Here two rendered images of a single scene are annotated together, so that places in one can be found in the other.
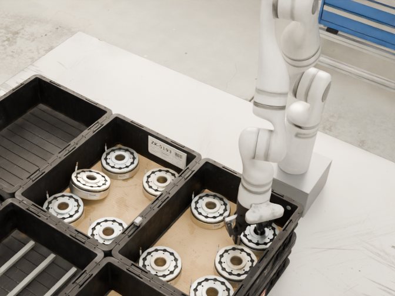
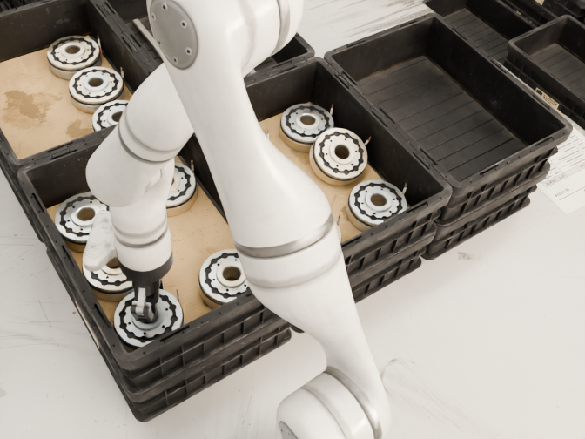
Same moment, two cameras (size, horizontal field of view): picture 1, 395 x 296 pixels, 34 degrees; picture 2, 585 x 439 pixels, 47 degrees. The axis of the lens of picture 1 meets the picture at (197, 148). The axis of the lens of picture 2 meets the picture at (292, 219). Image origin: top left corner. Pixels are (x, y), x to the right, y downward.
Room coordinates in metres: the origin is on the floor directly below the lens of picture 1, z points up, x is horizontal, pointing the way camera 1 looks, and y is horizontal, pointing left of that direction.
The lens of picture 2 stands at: (1.40, -0.56, 1.77)
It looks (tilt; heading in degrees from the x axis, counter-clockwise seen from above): 52 degrees down; 110
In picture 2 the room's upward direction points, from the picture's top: 7 degrees clockwise
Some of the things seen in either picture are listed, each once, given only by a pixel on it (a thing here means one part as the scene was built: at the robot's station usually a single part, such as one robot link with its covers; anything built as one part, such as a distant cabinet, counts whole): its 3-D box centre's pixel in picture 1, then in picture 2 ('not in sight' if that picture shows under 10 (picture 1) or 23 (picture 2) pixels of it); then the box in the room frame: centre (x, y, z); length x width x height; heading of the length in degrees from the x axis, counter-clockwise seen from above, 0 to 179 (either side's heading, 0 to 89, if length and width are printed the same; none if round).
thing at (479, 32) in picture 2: not in sight; (473, 48); (1.24, 1.56, 0.26); 0.40 x 0.30 x 0.23; 151
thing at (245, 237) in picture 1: (258, 232); (148, 317); (1.05, -0.17, 0.86); 0.10 x 0.10 x 0.01
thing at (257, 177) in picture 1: (256, 157); (139, 183); (1.04, -0.13, 1.12); 0.09 x 0.07 x 0.15; 83
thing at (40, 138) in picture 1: (27, 144); (436, 114); (1.30, 0.47, 0.87); 0.40 x 0.30 x 0.11; 149
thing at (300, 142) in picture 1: (298, 141); not in sight; (1.37, -0.28, 0.89); 0.09 x 0.09 x 0.17; 69
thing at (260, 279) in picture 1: (210, 245); (158, 241); (0.99, -0.05, 0.87); 0.40 x 0.30 x 0.11; 149
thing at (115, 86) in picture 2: not in sight; (96, 84); (0.69, 0.21, 0.86); 0.10 x 0.10 x 0.01
